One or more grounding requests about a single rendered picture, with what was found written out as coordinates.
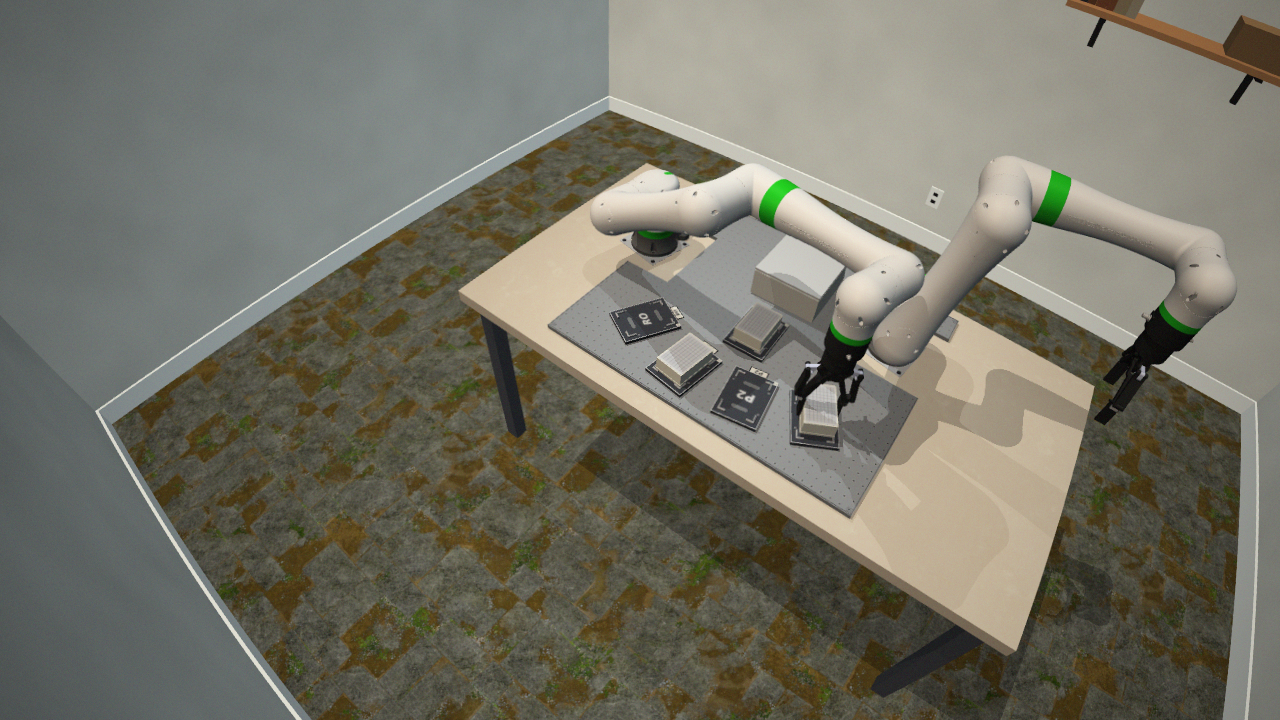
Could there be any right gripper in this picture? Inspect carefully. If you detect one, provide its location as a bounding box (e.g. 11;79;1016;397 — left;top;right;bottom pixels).
794;350;864;416

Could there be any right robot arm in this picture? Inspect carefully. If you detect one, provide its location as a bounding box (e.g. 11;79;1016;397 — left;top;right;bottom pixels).
590;163;925;363

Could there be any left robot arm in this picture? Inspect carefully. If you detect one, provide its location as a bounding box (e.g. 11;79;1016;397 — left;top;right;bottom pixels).
868;156;1236;366

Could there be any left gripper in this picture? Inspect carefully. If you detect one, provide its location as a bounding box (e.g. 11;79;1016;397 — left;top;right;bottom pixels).
1094;331;1172;425

